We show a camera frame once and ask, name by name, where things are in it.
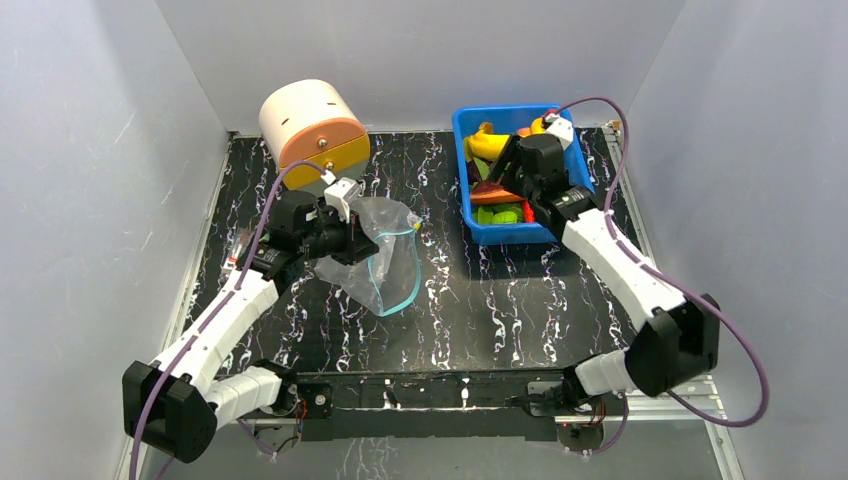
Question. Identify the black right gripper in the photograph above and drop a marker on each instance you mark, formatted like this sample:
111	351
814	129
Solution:
506	168

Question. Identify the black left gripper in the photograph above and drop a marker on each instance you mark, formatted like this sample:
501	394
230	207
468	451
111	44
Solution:
360	245

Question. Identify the clear zip top bag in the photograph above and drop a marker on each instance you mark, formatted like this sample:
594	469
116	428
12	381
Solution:
389	280

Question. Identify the green watermelon slice toy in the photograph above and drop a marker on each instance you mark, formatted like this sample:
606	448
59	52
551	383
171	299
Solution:
484	215

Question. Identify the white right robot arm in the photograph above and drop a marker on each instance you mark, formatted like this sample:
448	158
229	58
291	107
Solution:
677	336

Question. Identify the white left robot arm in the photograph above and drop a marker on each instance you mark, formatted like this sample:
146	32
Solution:
175	403

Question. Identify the green leaf vegetable toy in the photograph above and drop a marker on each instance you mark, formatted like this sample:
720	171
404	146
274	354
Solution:
478	170

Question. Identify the yellow banana bunch toy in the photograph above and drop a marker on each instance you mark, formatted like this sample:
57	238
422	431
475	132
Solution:
485	144

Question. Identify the green custard apple toy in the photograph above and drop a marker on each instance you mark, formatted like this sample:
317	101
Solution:
507	214

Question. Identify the red chili pepper toy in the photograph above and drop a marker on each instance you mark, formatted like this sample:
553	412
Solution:
527	212

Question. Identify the yellow bell pepper toy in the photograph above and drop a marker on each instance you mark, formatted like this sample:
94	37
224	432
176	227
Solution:
539	126

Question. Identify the blue plastic bin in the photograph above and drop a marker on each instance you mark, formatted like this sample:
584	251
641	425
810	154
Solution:
514	120

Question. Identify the marker pen pack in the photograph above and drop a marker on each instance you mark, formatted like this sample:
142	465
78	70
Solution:
235	250

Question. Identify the round pastel drawer cabinet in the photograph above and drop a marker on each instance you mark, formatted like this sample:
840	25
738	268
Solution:
309	120

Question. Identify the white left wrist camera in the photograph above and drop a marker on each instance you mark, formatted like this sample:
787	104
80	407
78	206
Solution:
340	194

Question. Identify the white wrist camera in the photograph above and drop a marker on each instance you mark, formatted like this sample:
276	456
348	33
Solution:
559	127
340	194

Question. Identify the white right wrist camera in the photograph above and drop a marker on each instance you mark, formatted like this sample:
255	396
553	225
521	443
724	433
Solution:
559	127

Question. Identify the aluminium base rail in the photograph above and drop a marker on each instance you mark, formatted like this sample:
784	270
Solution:
450	404

